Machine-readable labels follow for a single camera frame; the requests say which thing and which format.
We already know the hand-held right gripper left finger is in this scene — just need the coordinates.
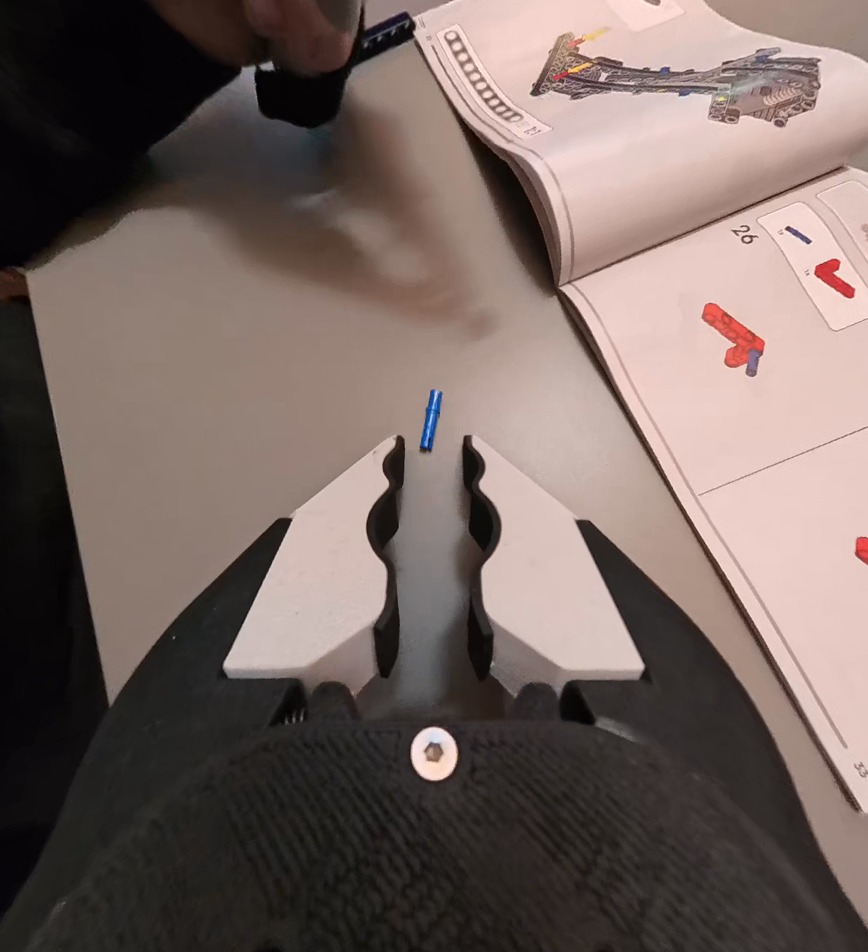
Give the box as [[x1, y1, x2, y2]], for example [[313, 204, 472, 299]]
[[222, 435, 407, 699]]

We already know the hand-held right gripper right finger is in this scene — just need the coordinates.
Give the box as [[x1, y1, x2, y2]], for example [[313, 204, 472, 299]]
[[462, 435, 646, 699]]

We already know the person's left forearm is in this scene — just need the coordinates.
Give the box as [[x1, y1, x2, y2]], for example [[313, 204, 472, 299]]
[[0, 0, 256, 287]]

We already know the grey desk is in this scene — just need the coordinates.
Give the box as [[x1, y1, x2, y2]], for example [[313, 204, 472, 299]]
[[25, 0, 868, 952]]

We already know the person's left hand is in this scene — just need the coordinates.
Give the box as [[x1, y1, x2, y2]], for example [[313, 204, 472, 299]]
[[244, 0, 364, 75]]

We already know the dark toy beam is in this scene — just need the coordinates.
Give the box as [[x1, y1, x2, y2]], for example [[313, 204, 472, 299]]
[[364, 12, 415, 50]]

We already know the toy instruction booklet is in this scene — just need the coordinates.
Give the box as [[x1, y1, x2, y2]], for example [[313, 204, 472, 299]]
[[413, 0, 868, 815]]

